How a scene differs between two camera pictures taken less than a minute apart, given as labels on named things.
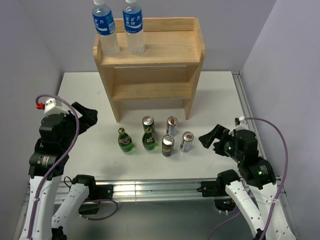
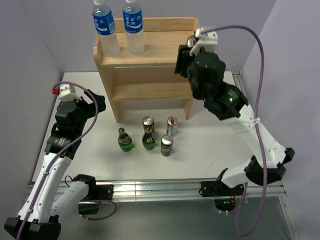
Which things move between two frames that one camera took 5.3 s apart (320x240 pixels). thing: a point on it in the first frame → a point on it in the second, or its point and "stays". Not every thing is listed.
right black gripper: [219, 132] → [183, 57]
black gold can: [148, 121] stays
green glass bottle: [124, 140] stays
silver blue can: [185, 145] → [191, 41]
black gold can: [168, 143] stays
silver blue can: [172, 122] stays
